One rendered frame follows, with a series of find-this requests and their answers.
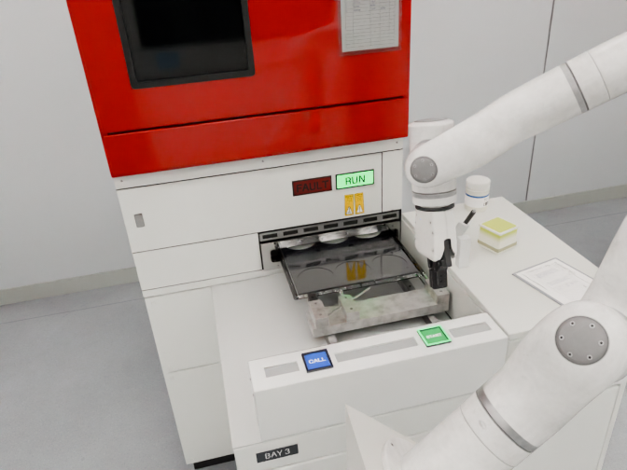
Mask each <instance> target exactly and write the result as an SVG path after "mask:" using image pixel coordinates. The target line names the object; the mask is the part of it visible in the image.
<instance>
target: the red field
mask: <svg viewBox="0 0 627 470"><path fill-rule="evenodd" d="M293 185H294V195H299V194H305V193H312V192H317V191H324V190H330V189H331V186H330V177H326V178H319V179H314V180H307V181H300V182H295V183H293Z"/></svg>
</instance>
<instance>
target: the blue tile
mask: <svg viewBox="0 0 627 470"><path fill-rule="evenodd" d="M304 358H305V361H306V364H307V367H308V369H313V368H318V367H321V366H330V363H329V361H328V359H327V355H326V352H318V353H313V354H308V355H304Z"/></svg>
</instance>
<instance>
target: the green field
mask: <svg viewBox="0 0 627 470"><path fill-rule="evenodd" d="M372 183H373V171H369V172H362V173H351V174H345V175H338V176H337V185H338V188H342V187H353V186H360V185H365V184H372Z"/></svg>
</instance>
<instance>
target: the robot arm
mask: <svg viewBox="0 0 627 470"><path fill-rule="evenodd" d="M625 93H627V31H626V32H624V33H622V34H620V35H616V36H614V37H612V38H610V39H608V40H607V41H606V42H604V43H602V44H600V45H598V46H596V47H594V48H591V49H589V50H587V51H585V52H584V53H582V54H580V55H578V56H577V57H575V58H573V59H571V60H569V61H567V62H565V63H563V64H561V65H559V66H557V67H555V68H553V69H551V70H549V71H548V72H546V73H544V74H543V75H541V76H538V77H536V78H534V79H532V80H530V81H529V82H527V83H525V84H523V85H521V86H520V87H518V88H517V89H515V90H512V91H510V92H509V93H507V94H505V95H503V96H502V97H500V98H498V99H497V100H495V101H493V102H492V103H490V104H489V105H487V106H486V107H484V108H483V109H482V110H481V111H479V112H477V113H476V114H474V115H473V116H471V117H469V118H467V119H466V120H464V121H462V122H461V123H459V124H457V125H456V126H454V121H453V120H452V119H450V118H445V117H434V118H425V119H420V120H416V121H413V122H412V123H410V124H409V143H410V154H409V155H408V156H407V158H406V161H405V165H404V170H405V174H406V176H407V178H408V180H409V181H410V182H411V190H412V203H413V204H415V209H416V212H415V247H416V249H417V250H418V251H419V252H420V253H422V254H423V255H424V256H426V257H427V264H428V267H429V284H430V287H432V288H433V289H434V290H435V289H440V288H445V287H447V286H448V281H447V269H448V268H449V267H451V266H452V258H455V257H456V251H457V245H456V230H455V222H454V215H453V207H454V203H455V202H456V201H457V189H456V178H457V177H459V176H461V175H464V174H466V173H469V172H471V171H473V170H476V169H478V168H479V167H481V166H483V165H485V164H487V163H488V162H490V161H492V160H494V159H496V158H498V157H499V156H501V155H503V154H504V153H506V152H507V151H509V150H510V149H511V148H512V147H514V146H515V145H517V144H518V143H520V142H522V141H524V140H526V139H528V138H530V137H532V136H535V135H537V134H539V133H541V132H544V131H546V130H548V129H550V128H553V127H555V126H557V125H559V124H561V123H563V122H566V121H567V120H569V119H571V118H574V117H576V116H579V115H581V114H583V113H585V112H587V111H588V110H591V109H593V108H595V107H597V106H598V105H601V104H604V103H606V102H608V101H610V100H613V99H615V98H617V97H619V96H621V95H622V94H625ZM625 377H627V215H626V216H625V218H624V220H623V222H622V223H621V225H620V228H619V230H618V232H617V233H616V235H615V237H614V239H613V241H612V243H611V244H610V246H609V248H608V250H607V252H606V255H605V257H604V259H603V261H602V263H601V265H600V267H599V269H598V271H597V272H596V274H595V276H594V278H593V280H592V282H591V284H590V286H589V287H588V289H587V291H586V292H585V294H584V296H583V297H582V299H581V300H577V301H572V302H568V303H566V304H564V305H562V306H560V307H558V308H557V309H555V310H553V311H552V312H550V313H549V314H548V315H546V316H545V317H544V318H543V319H541V320H540V321H539V322H538V323H537V324H536V325H535V326H534V327H533V328H532V329H531V330H530V331H529V332H528V333H527V335H526V336H525V337H524V338H523V339H522V341H521V342H520V343H519V344H518V346H517V347H516V348H515V350H514V351H513V352H512V354H511V355H510V357H509V359H508V360H507V362H506V363H505V364H504V365H503V366H502V367H501V368H500V369H499V370H498V371H497V372H496V373H495V374H494V375H493V376H492V377H491V378H490V379H488V380H487V381H486V382H485V383H484V384H483V385H482V386H481V387H480V388H479V389H478V390H476V391H475V392H474V393H473V394H472V395H471V396H470V397H469V398H467V399H466V400H465V401H464V402H463V403H462V404H461V405H460V406H459V407H457V408H456V409H455V410H454V411H453V412H452V413H451V414H449V415H448V416H447V417H446V418H445V419H444V420H443V421H442V422H440V423H439V424H438V425H437V426H436V427H435V428H434V429H433V430H431V431H430V432H429V433H428V434H427V435H426V436H425V437H424V438H422V439H421V440H420V441H419V442H418V443H417V444H416V445H415V446H414V445H413V444H412V443H411V442H409V441H407V440H405V439H402V438H398V437H392V438H390V439H388V440H387V441H386V442H385V443H384V444H383V447H382V462H383V469H384V470H512V469H513V468H514V467H516V466H517V465H518V464H519V463H521V462H522V461H523V460H524V459H526V458H527V457H528V456H529V455H530V454H532V453H533V452H534V451H535V450H536V449H538V448H539V447H540V446H541V445H543V444H544V443H545V442H546V441H548V440H549V439H550V438H551V437H552V436H554V435H555V434H556V433H557V432H558V431H560V430H561V429H562V428H563V427H564V426H565V425H566V424H567V423H568V422H569V421H570V420H572V419H573V418H574V417H575V416H576V415H577V414H578V413H579V412H580V411H581V410H582V409H583V408H585V407H586V406H587V405H588V404H589V403H590V402H592V401H593V399H594V398H595V397H597V396H598V395H599V394H600V393H602V392H603V391H604V390H605V389H607V388H608V387H609V386H610V385H612V384H613V383H614V382H618V381H620V380H622V379H624V378H625Z"/></svg>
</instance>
